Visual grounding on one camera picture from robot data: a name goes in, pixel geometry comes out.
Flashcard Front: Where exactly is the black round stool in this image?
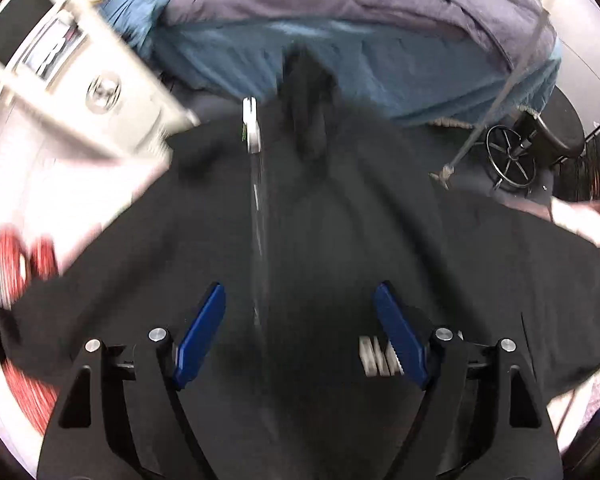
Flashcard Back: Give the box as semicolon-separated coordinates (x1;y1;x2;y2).
485;85;588;193

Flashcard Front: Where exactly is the grey rope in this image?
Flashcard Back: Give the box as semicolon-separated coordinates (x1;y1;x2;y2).
430;7;556;191

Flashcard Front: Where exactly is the light blue sheet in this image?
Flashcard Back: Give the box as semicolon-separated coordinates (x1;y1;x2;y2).
150;15;563;128

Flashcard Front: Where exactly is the white plastic clip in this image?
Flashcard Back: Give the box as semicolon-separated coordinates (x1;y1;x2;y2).
241;96;263;155

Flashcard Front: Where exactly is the red floral blanket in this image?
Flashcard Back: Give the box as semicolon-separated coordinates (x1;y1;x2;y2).
0;225;61;426

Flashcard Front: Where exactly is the large black garment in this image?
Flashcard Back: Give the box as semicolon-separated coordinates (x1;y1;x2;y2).
0;45;600;480

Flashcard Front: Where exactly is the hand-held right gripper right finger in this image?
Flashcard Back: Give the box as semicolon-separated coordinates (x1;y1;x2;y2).
372;282;563;480

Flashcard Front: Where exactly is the grey garment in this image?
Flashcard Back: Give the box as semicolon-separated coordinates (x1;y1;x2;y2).
162;0;556;73

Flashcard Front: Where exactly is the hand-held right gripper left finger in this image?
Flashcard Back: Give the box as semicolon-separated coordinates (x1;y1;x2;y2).
37;282;227;480

